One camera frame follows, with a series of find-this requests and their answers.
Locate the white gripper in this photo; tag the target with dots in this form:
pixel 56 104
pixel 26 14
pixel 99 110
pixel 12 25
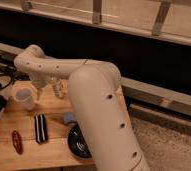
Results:
pixel 40 82

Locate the white ceramic cup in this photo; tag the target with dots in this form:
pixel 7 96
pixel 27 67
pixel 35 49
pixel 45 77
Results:
pixel 25 98

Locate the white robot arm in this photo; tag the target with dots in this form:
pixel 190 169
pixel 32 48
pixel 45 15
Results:
pixel 92 90

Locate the black ceramic bowl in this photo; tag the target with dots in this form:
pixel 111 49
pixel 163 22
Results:
pixel 77 144

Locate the clear plastic bottle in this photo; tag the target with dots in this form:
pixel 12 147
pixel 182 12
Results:
pixel 58 90

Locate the blue grey sponge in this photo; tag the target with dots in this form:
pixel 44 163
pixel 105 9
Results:
pixel 69 117

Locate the black white striped case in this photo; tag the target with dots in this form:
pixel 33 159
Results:
pixel 41 134

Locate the wooden railing frame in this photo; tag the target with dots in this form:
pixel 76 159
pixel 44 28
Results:
pixel 167 20

